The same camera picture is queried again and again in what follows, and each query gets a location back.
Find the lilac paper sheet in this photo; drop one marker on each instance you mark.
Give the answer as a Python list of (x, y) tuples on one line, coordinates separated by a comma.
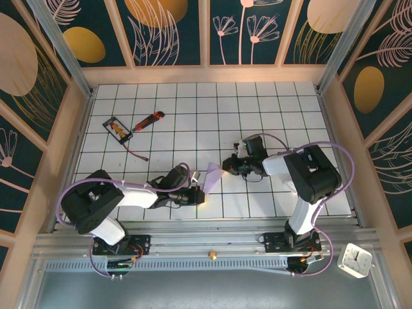
[(212, 180)]

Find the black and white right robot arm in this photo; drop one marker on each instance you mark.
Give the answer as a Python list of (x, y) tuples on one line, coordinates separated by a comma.
[(312, 177)]

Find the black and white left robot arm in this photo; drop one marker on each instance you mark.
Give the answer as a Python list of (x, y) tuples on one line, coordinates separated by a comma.
[(93, 206)]

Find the white square clock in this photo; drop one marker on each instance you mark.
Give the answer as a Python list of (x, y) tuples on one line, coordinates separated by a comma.
[(354, 260)]

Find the brass knob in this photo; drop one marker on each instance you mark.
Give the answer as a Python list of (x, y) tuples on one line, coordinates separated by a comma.
[(211, 255)]

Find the red and black utility knife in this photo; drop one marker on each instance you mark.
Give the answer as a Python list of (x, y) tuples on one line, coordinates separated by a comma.
[(148, 121)]

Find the small controller board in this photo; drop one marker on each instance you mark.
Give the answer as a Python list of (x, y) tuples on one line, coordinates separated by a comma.
[(119, 264)]

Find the black battery pack, red lead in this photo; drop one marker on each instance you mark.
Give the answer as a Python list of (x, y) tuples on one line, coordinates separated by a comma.
[(117, 129)]

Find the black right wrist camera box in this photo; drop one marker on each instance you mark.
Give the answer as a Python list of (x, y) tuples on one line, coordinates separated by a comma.
[(252, 146)]

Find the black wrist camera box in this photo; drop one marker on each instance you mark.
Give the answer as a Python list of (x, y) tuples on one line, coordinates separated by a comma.
[(252, 146), (175, 178)]

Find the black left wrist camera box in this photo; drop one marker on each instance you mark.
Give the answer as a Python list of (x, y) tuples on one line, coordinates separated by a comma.
[(175, 178)]

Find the aluminium frame beam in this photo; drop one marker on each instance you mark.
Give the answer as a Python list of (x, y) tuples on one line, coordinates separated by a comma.
[(206, 239)]

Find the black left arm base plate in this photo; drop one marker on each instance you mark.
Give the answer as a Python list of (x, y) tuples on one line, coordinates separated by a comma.
[(141, 244)]

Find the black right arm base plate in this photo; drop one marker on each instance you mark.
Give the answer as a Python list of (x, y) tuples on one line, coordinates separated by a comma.
[(273, 242)]

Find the aluminium side rail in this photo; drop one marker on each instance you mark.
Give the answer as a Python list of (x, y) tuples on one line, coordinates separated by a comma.
[(72, 161), (341, 128)]

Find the wall panel, pink flowers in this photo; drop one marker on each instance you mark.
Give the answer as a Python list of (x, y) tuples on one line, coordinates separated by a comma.
[(231, 48)]

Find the wall panel, gold oval, branch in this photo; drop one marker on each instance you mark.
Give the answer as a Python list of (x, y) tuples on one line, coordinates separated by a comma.
[(370, 90)]

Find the wall panel, pink leaf outlines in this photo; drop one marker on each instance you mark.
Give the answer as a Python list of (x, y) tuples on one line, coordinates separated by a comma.
[(392, 167)]

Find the aluminium corner post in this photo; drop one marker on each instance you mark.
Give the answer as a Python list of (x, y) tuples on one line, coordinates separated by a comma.
[(61, 45), (341, 48)]

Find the wall panel, cream circle, gold lines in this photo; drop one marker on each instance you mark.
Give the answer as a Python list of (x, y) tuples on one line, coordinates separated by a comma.
[(322, 16)]

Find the wall panel, single pink flower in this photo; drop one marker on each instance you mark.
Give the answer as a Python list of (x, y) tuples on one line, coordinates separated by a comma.
[(13, 180)]

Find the wall panel, gold circle, leaves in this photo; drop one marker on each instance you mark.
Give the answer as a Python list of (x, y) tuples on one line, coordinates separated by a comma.
[(154, 13)]

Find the wall panel, feather, gold oval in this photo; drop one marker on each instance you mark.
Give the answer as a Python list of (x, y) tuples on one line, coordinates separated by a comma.
[(83, 45)]

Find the wall panel, large cream circle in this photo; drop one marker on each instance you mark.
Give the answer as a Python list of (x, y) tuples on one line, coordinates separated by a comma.
[(16, 58)]

